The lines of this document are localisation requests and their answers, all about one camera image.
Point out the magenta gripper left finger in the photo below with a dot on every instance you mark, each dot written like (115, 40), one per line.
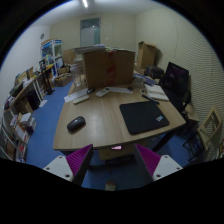
(72, 167)

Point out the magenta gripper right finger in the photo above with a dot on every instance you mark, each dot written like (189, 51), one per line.
(154, 165)

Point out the black computer mouse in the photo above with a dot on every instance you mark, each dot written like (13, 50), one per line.
(76, 124)

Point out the black mouse pad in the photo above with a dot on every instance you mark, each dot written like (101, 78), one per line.
(142, 117)

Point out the black pen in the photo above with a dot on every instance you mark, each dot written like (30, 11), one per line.
(151, 99)

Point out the wooden folding chair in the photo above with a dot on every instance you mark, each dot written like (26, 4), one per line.
(203, 139)

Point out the white rectangular device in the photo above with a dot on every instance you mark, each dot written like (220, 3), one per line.
(80, 99)

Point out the long bookshelf with books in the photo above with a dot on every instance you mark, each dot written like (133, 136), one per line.
(17, 122)

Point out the white remote control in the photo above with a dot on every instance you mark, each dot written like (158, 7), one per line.
(103, 92)

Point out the cardboard box on floor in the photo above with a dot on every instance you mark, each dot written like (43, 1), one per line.
(62, 80)

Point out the large brown cardboard box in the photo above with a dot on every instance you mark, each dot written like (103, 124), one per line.
(108, 68)

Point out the white blue display cabinet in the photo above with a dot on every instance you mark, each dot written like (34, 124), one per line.
(51, 51)

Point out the door with window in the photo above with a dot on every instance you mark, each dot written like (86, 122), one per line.
(89, 32)

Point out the ceiling light strip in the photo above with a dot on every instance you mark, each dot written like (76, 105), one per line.
(85, 3)

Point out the cardboard box by wall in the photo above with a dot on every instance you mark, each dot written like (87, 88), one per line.
(146, 54)

